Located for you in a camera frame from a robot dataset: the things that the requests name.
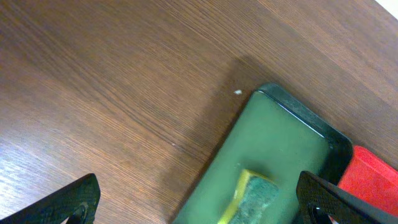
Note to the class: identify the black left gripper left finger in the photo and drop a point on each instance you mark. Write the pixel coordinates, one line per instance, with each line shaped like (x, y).
(76, 202)

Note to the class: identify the red plastic tray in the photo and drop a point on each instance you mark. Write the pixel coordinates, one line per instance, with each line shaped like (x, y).
(371, 186)

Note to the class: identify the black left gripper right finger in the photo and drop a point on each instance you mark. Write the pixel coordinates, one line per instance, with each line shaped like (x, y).
(323, 202)

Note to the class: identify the black tray with green water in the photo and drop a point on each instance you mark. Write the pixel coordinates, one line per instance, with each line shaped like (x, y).
(278, 137)

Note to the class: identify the yellow green scrub sponge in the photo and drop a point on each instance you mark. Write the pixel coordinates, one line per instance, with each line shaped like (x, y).
(253, 194)

